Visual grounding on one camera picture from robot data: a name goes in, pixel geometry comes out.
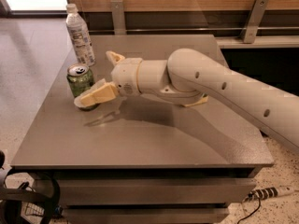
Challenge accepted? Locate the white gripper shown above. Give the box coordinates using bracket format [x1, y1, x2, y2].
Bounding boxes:
[74, 50, 143, 108]

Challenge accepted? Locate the green soda can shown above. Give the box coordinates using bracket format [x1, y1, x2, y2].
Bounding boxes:
[66, 63, 94, 98]

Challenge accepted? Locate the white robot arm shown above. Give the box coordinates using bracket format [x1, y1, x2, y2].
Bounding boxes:
[74, 49, 299, 152]

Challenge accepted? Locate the clear plastic water bottle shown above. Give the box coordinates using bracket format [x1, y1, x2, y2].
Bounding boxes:
[66, 4, 95, 66]

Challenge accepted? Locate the green and yellow sponge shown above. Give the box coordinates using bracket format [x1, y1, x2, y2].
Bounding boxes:
[184, 94, 208, 107]

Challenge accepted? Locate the grey drawer cabinet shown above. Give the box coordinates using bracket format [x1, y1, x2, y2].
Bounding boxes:
[31, 167, 264, 224]

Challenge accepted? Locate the white power strip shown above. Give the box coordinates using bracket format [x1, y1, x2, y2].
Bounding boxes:
[244, 186, 295, 202]

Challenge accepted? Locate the horizontal metal rail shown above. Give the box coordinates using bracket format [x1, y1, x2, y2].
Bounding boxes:
[88, 26, 299, 35]

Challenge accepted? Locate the left metal wall bracket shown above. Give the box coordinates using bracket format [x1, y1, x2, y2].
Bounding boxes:
[110, 0, 126, 35]

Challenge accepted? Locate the metal wall bracket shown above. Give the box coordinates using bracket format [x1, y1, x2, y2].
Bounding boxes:
[110, 0, 126, 35]
[240, 0, 269, 44]

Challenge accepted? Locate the right metal wall bracket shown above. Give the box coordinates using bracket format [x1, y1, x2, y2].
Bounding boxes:
[240, 0, 269, 44]

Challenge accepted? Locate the black chair frame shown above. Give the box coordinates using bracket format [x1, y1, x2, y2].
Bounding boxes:
[0, 150, 60, 224]

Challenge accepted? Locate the black power cable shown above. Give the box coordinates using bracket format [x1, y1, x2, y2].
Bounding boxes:
[236, 197, 262, 224]

